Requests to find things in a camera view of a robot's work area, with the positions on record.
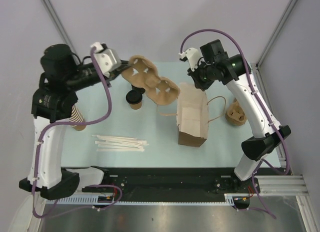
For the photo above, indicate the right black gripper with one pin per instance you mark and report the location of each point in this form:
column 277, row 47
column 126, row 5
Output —
column 199, row 85

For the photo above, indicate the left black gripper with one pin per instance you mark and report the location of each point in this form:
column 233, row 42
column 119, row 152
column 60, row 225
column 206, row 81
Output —
column 124, row 64

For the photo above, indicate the single brown cup carrier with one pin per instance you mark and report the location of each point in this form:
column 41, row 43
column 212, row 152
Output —
column 144, row 74

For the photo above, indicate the brown paper bag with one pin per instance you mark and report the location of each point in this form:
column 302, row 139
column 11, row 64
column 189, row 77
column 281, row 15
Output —
column 192, row 115

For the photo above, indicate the black cup lid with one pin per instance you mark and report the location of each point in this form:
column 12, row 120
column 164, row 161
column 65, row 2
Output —
column 133, row 97

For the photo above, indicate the brown paper cup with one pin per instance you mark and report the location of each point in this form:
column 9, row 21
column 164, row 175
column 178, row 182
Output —
column 136, row 106

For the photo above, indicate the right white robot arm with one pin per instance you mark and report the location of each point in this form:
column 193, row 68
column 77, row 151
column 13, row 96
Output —
column 211, row 63

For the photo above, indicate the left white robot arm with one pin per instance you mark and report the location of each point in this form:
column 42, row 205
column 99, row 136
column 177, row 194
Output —
column 52, row 104

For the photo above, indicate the stack of paper cups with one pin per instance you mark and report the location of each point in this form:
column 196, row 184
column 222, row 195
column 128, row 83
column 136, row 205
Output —
column 77, row 117

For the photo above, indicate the white wrapped straws bundle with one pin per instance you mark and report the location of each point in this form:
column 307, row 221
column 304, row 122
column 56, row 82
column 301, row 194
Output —
column 119, row 144

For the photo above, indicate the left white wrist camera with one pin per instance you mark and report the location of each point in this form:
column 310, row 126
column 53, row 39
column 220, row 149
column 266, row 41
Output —
column 105, row 60

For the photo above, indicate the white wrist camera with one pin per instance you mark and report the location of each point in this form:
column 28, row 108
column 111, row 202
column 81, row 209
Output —
column 192, row 56
column 105, row 60

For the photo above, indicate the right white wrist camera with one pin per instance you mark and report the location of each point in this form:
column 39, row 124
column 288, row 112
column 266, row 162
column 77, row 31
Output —
column 192, row 56

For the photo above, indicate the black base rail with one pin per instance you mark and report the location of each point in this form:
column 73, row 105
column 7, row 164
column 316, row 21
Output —
column 177, row 184

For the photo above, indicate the white slotted cable duct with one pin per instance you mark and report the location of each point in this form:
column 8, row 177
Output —
column 104, row 200

